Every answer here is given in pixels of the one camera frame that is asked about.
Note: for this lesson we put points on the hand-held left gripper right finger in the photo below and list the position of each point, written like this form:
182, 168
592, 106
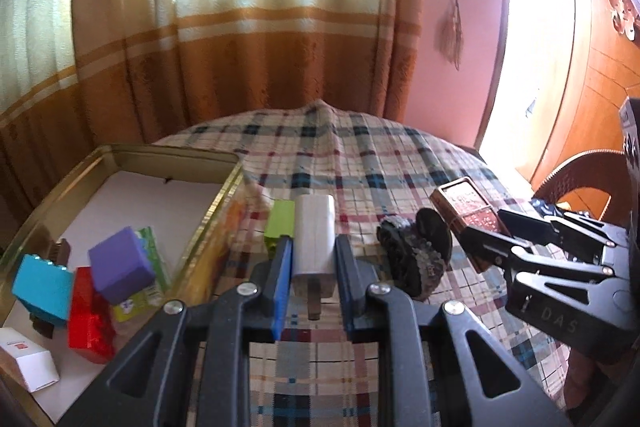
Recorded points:
346, 287

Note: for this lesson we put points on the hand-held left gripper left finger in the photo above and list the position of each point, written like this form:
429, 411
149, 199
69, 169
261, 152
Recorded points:
282, 292

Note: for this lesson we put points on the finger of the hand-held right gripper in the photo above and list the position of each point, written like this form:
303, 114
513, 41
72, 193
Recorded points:
525, 227
495, 252

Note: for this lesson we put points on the white pronged charger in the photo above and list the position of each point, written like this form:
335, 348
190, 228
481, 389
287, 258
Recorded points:
312, 237

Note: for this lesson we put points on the rose gold box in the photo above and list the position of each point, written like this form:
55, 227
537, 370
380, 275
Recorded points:
460, 202

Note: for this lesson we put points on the purple cube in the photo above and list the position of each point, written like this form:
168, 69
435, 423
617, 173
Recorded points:
120, 267

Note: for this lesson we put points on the gold tin box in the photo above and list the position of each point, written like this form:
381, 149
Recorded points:
150, 154

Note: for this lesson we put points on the red translucent building block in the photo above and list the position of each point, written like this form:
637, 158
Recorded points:
87, 332

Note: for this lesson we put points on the teal building block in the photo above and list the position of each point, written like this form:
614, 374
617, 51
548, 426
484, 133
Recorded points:
42, 292

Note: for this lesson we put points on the white cube adapter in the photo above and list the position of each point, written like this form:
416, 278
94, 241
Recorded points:
30, 362

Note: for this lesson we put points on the blue leaf-print cloth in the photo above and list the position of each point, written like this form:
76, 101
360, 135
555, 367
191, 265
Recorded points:
547, 208

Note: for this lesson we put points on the green block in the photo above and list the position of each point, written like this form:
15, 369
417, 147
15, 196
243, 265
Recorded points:
279, 219

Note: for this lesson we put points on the plaid tablecloth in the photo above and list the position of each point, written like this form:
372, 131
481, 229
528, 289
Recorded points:
375, 167

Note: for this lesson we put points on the green packet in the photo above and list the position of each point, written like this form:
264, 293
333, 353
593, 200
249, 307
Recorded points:
155, 257

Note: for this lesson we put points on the white paper liner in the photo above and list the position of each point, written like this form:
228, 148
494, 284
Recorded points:
150, 202

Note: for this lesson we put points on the wooden door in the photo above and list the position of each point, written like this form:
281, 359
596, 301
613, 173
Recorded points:
600, 82

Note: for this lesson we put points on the hanging tassel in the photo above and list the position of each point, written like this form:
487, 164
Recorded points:
450, 37

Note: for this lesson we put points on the orange and cream curtain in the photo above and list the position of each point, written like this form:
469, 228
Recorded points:
150, 57

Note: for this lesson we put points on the flower wall decal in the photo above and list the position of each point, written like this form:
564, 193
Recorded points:
622, 9

